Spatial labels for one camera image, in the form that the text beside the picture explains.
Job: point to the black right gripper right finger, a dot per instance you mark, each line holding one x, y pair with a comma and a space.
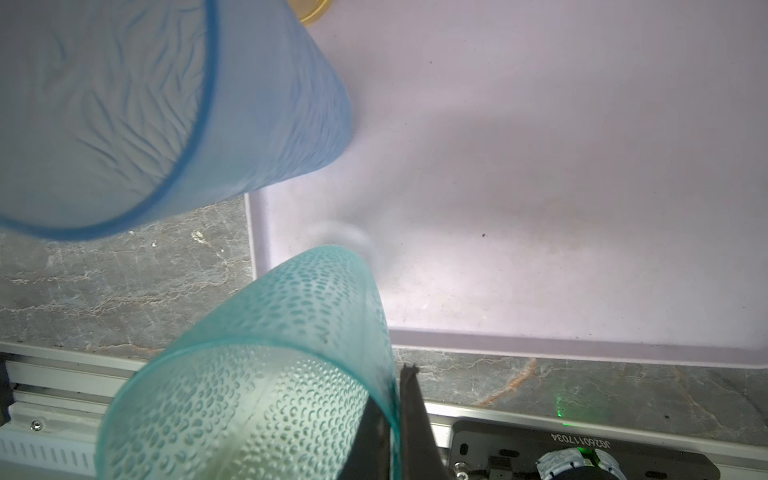
420, 456

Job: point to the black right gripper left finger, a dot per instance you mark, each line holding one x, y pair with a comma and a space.
369, 457

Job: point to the teal plastic cup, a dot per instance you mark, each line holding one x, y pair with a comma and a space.
271, 384

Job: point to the blue plastic cup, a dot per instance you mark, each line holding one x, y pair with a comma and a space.
116, 114

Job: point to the yellow plastic cup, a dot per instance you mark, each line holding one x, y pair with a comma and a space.
309, 11

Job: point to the lilac plastic tray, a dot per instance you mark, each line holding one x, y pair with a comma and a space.
565, 179

